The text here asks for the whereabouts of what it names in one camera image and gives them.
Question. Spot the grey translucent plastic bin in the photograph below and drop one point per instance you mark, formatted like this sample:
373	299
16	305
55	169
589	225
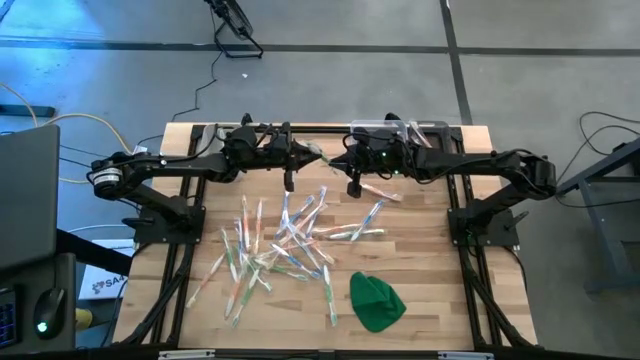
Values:
435	131

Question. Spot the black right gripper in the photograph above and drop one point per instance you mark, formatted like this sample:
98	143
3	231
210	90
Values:
380	155

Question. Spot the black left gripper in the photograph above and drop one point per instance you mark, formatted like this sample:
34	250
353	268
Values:
280	155

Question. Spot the dark grey monitor back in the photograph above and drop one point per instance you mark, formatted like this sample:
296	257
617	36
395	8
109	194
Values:
27	195

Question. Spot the green cloth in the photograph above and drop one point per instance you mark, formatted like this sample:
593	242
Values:
375	305

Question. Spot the clear plastic bin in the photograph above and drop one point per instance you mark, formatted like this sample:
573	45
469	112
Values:
380	125

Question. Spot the white cardboard box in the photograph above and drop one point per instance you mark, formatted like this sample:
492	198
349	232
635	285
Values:
105	282

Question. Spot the black computer mouse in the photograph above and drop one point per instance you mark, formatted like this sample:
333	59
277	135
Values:
49	315

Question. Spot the dark blue metal stand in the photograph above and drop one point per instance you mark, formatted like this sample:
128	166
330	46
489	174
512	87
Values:
605	230

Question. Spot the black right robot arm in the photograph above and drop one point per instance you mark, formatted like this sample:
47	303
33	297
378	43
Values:
475	165

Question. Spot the cloudy white plastic bin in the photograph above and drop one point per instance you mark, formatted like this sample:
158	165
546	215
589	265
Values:
212	137

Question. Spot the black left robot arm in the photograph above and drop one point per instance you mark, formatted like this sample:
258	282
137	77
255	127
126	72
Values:
165	161

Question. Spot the white metal bracket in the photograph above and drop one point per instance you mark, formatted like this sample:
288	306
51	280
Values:
465	355
186	354

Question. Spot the black keyboard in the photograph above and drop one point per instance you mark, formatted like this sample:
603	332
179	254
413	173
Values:
7	317

